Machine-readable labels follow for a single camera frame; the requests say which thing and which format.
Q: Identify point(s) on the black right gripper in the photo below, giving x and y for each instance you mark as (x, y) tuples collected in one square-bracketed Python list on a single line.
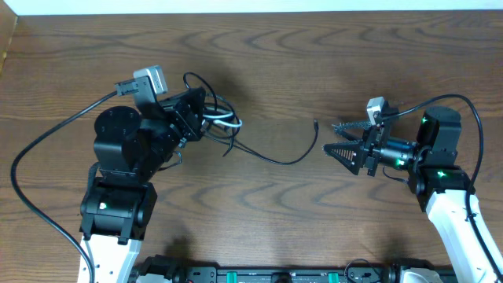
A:
[(367, 150)]

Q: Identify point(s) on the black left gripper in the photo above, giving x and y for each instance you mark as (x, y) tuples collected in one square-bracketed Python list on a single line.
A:
[(189, 122)]

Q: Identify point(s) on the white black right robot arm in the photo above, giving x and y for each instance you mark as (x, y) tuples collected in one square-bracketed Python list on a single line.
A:
[(444, 191)]

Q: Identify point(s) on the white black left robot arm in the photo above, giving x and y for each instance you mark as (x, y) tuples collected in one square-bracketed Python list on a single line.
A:
[(131, 146)]

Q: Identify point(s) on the brown cardboard side panel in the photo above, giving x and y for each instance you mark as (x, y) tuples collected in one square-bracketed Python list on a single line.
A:
[(8, 23)]

